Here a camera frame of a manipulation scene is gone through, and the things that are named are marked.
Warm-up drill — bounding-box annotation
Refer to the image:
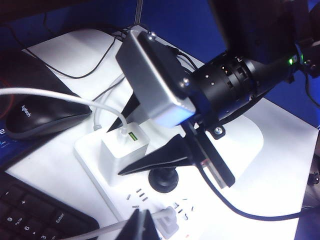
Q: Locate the black keyboard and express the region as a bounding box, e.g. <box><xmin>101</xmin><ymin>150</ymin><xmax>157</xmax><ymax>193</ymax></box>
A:
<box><xmin>0</xmin><ymin>183</ymin><xmax>101</xmax><ymax>240</ymax></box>

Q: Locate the black Logitech mouse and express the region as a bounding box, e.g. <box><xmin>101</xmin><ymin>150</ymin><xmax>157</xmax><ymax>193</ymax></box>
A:
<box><xmin>4</xmin><ymin>96</ymin><xmax>92</xmax><ymax>140</ymax></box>

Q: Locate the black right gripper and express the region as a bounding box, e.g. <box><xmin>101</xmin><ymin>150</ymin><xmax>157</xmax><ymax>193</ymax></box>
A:
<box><xmin>183</xmin><ymin>51</ymin><xmax>259</xmax><ymax>190</ymax></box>

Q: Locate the thin black cable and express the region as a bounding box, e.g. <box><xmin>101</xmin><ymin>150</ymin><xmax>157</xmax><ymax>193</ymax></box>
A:
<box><xmin>24</xmin><ymin>34</ymin><xmax>118</xmax><ymax>80</ymax></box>

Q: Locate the white USB charger cable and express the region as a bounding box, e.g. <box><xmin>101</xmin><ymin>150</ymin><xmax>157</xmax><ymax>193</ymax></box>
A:
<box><xmin>0</xmin><ymin>86</ymin><xmax>130</xmax><ymax>146</ymax></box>

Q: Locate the white charger block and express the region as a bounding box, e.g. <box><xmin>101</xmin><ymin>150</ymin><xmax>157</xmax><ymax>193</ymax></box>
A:
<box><xmin>100</xmin><ymin>122</ymin><xmax>149</xmax><ymax>187</ymax></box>

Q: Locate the silver partition post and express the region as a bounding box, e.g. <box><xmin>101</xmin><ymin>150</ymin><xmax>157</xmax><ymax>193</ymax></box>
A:
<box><xmin>133</xmin><ymin>0</ymin><xmax>143</xmax><ymax>25</ymax></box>

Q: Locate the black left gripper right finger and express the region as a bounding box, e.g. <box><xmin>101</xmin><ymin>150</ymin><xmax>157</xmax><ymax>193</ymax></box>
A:
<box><xmin>142</xmin><ymin>209</ymin><xmax>161</xmax><ymax>240</ymax></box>

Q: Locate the blue mouse pad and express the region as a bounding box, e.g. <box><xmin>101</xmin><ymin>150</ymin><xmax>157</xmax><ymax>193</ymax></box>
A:
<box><xmin>0</xmin><ymin>117</ymin><xmax>26</xmax><ymax>163</ymax></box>

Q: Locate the white power strip cord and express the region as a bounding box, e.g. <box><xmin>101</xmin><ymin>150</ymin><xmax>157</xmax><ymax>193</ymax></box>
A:
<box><xmin>92</xmin><ymin>73</ymin><xmax>126</xmax><ymax>131</ymax></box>

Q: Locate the white plug with cable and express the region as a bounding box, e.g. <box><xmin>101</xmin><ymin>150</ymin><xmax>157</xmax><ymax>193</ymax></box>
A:
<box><xmin>71</xmin><ymin>205</ymin><xmax>181</xmax><ymax>240</ymax></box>

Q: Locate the black plug with cable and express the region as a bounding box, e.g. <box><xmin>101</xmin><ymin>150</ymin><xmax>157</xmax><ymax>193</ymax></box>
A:
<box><xmin>147</xmin><ymin>164</ymin><xmax>305</xmax><ymax>221</ymax></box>

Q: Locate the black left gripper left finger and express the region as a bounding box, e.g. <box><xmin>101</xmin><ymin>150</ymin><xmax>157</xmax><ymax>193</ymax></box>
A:
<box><xmin>116</xmin><ymin>209</ymin><xmax>141</xmax><ymax>240</ymax></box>

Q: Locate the white power strip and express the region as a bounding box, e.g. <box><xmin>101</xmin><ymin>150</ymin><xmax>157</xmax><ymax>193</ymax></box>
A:
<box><xmin>73</xmin><ymin>119</ymin><xmax>266</xmax><ymax>240</ymax></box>

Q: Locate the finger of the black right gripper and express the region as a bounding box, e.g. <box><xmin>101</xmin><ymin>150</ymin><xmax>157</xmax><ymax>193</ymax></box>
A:
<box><xmin>118</xmin><ymin>134</ymin><xmax>193</xmax><ymax>176</ymax></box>
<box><xmin>106</xmin><ymin>91</ymin><xmax>141</xmax><ymax>133</ymax></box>

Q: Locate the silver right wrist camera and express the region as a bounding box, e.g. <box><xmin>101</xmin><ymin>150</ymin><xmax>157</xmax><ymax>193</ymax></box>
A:
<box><xmin>115</xmin><ymin>29</ymin><xmax>196</xmax><ymax>129</ymax></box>

